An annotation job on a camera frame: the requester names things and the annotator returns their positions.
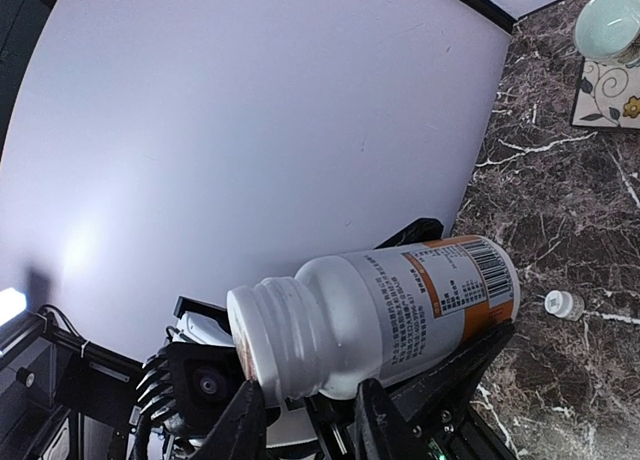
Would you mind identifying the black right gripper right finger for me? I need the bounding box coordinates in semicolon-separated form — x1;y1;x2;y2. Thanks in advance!
354;320;515;459

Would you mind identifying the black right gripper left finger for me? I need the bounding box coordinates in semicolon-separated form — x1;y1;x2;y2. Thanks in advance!
197;381;267;460

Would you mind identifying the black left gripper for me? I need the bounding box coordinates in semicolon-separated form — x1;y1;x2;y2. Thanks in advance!
376;218;444;249

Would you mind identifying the white pill bottle orange label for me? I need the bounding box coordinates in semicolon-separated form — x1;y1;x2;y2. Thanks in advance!
226;235;521;406

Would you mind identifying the small white bottle cap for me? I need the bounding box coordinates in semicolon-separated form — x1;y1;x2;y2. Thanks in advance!
544;290;585;321

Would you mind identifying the floral square coaster tile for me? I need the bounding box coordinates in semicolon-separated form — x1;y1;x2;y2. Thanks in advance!
571;59;639;130

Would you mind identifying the left celadon green bowl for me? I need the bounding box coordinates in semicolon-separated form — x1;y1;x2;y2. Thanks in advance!
574;0;639;66

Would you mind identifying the black left frame post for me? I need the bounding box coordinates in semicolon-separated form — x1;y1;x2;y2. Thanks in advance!
458;0;517;34

